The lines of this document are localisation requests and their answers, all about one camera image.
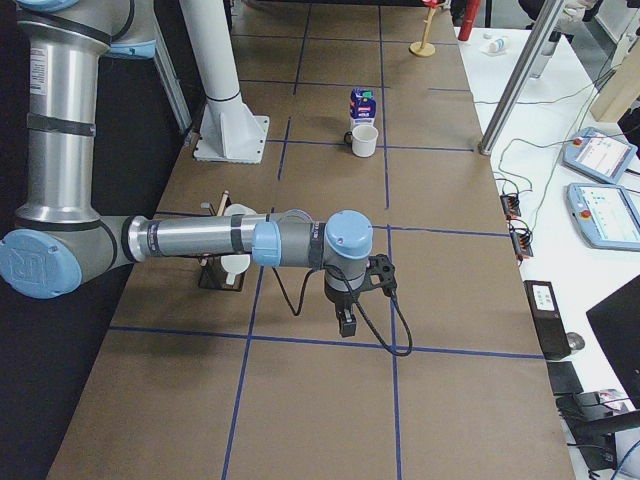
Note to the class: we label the red bottle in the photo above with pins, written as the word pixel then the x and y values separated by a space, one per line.
pixel 470 13

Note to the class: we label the black monitor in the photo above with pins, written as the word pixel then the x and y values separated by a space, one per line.
pixel 615 323

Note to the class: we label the teach pendant near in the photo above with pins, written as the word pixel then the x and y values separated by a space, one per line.
pixel 604 215

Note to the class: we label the aluminium frame post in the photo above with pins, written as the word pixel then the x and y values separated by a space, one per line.
pixel 540 32

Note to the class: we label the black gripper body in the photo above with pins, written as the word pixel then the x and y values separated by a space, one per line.
pixel 340 301

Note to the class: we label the black box with label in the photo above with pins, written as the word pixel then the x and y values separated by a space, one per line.
pixel 547 319

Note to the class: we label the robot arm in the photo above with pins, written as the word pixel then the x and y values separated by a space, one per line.
pixel 61 242

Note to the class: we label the blue white milk carton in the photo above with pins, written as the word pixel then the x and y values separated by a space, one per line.
pixel 362 107

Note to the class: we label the white ribbed mug left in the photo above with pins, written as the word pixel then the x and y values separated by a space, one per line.
pixel 238 209

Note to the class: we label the teach pendant far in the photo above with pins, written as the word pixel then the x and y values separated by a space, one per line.
pixel 599 156

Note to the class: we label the black wire mug rack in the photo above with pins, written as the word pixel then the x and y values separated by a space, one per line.
pixel 212 275

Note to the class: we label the white smiley mug black handle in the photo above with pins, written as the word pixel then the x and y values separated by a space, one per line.
pixel 362 139

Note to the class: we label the white ribbed HOME mug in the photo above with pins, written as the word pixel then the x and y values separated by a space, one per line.
pixel 234 265

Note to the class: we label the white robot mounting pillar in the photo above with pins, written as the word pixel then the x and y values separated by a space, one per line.
pixel 229 131

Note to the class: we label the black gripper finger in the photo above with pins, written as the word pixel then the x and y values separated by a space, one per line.
pixel 347 323

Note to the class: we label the white tube bottle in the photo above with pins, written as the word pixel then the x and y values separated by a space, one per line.
pixel 496 46

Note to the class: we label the wooden mug tree stand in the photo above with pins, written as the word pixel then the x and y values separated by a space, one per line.
pixel 424 48

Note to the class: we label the teach pendant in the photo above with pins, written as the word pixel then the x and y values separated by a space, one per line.
pixel 599 156
pixel 604 215

